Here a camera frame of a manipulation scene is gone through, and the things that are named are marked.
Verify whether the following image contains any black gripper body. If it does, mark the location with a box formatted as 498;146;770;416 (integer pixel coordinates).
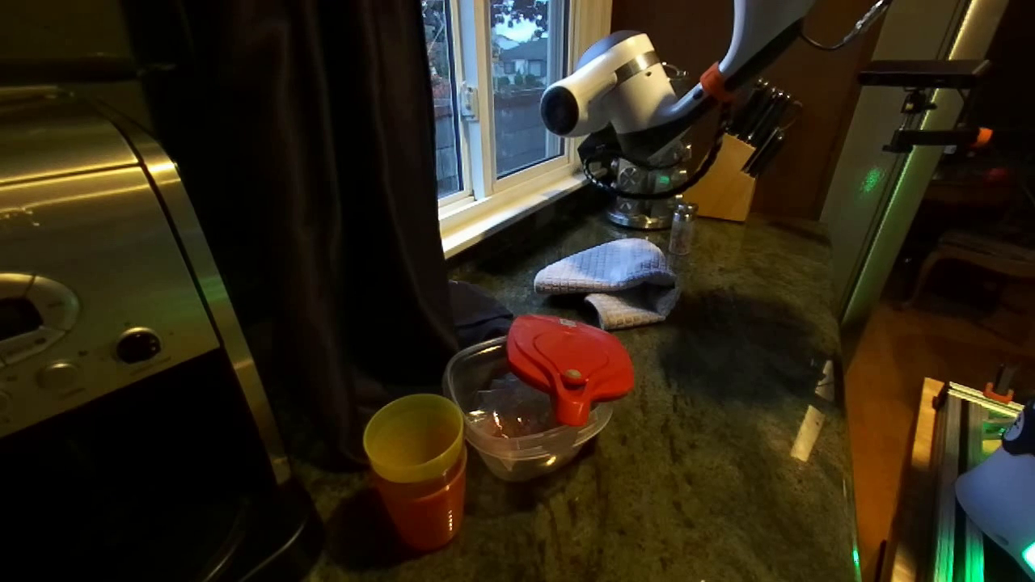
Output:
575;120;720;199

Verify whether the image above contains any dark curtain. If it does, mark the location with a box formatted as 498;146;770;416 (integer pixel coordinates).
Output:
116;0;463;474

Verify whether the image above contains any folded white waffle towel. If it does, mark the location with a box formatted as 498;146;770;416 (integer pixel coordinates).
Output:
530;237;685;334

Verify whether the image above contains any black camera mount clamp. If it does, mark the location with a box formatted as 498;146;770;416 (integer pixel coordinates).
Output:
858;57;997;155

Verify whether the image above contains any yellow plastic cup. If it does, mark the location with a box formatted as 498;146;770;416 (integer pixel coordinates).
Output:
359;391;470;484

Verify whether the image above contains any red plastic lid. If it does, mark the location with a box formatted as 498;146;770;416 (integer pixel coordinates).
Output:
502;315;639;430

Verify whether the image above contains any dark folded cloth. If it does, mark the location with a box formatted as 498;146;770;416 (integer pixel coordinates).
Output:
447;275;516;350

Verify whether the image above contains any silver black coffee maker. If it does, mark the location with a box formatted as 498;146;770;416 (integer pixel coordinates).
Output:
0;90;325;582

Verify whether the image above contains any clear glass food container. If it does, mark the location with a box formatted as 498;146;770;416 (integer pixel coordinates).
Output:
439;334;625;484

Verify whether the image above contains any wooden base board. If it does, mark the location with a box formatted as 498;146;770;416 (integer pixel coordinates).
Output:
882;376;951;582

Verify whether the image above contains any wooden knife block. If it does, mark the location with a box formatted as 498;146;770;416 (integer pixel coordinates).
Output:
682;131;759;225

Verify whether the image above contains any glass spice jar silver lid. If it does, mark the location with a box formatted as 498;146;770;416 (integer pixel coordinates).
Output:
665;199;699;260

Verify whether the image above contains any aluminium mounting rail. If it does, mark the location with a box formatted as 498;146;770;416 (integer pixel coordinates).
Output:
928;376;1027;582

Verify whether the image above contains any orange plastic cup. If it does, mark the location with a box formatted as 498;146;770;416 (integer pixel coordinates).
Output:
368;449;473;558

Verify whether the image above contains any silver spice rack stand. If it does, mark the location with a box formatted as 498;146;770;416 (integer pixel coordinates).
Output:
601;158;706;237

